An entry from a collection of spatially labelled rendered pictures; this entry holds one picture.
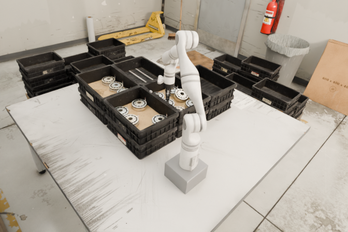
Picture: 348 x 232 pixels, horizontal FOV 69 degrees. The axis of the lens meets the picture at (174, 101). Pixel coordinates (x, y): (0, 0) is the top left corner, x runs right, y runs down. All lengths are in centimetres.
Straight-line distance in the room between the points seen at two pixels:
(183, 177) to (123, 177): 34
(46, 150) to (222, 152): 108
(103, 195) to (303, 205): 172
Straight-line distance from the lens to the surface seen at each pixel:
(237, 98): 220
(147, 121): 161
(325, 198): 270
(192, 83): 120
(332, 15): 404
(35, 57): 322
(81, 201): 142
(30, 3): 457
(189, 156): 130
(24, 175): 262
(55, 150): 170
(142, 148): 147
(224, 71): 334
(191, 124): 116
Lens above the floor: 184
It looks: 34 degrees down
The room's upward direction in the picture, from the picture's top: 5 degrees clockwise
